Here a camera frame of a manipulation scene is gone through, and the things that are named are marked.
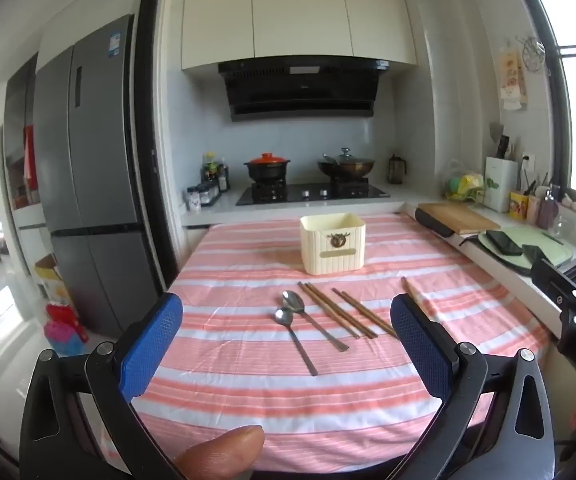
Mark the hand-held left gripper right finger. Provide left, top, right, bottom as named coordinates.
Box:
left=390, top=293, right=556, bottom=480

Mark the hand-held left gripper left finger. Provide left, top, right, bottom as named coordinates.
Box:
left=19, top=292, right=189, bottom=480

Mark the wooden chopstick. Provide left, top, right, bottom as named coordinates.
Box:
left=304, top=281, right=379, bottom=340
left=340, top=290, right=400, bottom=340
left=401, top=276, right=421, bottom=308
left=297, top=281, right=363, bottom=340
left=331, top=287, right=389, bottom=336

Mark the metal spoon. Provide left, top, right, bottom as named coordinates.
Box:
left=274, top=307, right=319, bottom=377
left=282, top=291, right=349, bottom=352

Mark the cream utensil holder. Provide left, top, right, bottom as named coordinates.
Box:
left=300, top=212, right=367, bottom=276

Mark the person's left hand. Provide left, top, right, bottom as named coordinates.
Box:
left=174, top=425, right=265, bottom=480

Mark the dark power bank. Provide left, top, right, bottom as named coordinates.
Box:
left=522, top=244, right=551, bottom=266

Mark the green cutting board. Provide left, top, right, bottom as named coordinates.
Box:
left=478, top=226, right=576, bottom=275

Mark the purple soap bottle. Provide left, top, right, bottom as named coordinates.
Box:
left=538, top=185, right=561, bottom=231

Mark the black smartphone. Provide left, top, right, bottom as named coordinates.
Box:
left=485, top=229, right=524, bottom=257

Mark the yellow packet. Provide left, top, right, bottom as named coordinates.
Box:
left=509, top=191, right=531, bottom=220

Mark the red and pink toy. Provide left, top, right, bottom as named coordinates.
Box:
left=42, top=302, right=88, bottom=356

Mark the white knife block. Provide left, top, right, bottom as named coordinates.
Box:
left=484, top=156, right=520, bottom=213

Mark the wooden cutting board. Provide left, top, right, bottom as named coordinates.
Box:
left=418, top=202, right=501, bottom=235

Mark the cardboard box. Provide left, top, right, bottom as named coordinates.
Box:
left=35, top=255, right=78, bottom=306

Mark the black oblong case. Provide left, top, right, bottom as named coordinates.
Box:
left=414, top=207, right=455, bottom=238

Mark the pink striped tablecloth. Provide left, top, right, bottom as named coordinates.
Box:
left=95, top=212, right=554, bottom=476

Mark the plastic bag with yellow contents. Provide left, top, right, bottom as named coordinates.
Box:
left=440, top=159, right=486, bottom=203

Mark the grey refrigerator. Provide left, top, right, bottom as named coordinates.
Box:
left=32, top=14, right=166, bottom=338

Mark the dark glass jug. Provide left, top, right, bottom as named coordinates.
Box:
left=388, top=154, right=407, bottom=185

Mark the black gas cooktop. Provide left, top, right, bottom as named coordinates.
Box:
left=235, top=182, right=391, bottom=207

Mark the wok with glass lid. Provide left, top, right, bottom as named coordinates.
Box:
left=318, top=147, right=376, bottom=181

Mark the black clay pot red lid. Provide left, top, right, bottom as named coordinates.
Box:
left=244, top=152, right=291, bottom=183

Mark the red hanging cloth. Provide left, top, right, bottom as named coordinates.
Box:
left=22, top=125, right=38, bottom=181

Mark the black range hood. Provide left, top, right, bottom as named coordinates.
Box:
left=218, top=58, right=389, bottom=122

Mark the hanging wall calendar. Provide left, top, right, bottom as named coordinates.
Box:
left=499, top=40, right=528, bottom=111

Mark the dark window frame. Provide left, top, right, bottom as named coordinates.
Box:
left=508, top=0, right=576, bottom=211

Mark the black door frame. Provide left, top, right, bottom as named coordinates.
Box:
left=132, top=0, right=179, bottom=306

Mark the white wall cabinet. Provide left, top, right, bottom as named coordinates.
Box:
left=182, top=0, right=419, bottom=72

